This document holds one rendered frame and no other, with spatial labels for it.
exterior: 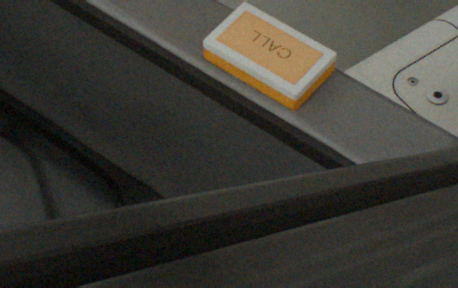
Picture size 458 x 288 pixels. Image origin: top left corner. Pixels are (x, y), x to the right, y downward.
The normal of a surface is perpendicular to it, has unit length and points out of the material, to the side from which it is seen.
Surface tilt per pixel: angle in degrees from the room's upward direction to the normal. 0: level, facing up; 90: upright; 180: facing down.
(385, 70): 6
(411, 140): 0
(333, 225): 43
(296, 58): 0
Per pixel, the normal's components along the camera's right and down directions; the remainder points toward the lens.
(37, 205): -0.04, -0.63
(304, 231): 0.41, -0.87
